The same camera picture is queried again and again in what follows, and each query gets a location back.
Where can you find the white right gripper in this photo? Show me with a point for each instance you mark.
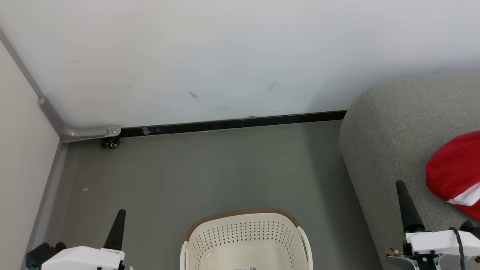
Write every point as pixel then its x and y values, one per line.
pixel 438 240

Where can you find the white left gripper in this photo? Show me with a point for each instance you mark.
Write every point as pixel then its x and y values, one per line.
pixel 82 258

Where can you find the red garment with white stripe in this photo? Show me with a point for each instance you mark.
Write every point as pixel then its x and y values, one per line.
pixel 455 168

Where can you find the grey fabric sofa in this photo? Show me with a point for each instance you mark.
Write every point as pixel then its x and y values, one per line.
pixel 390 142

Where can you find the small black caster wheel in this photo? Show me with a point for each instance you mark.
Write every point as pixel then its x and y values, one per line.
pixel 111 143

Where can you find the cream perforated laundry basket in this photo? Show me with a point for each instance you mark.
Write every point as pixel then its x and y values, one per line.
pixel 240 240

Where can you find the black baseboard strip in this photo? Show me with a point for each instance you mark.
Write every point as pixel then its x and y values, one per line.
pixel 232 123

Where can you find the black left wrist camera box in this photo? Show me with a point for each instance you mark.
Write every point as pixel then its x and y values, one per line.
pixel 42 253

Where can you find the grey metal partition frame foot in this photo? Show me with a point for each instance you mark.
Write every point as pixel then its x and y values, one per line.
pixel 80 132

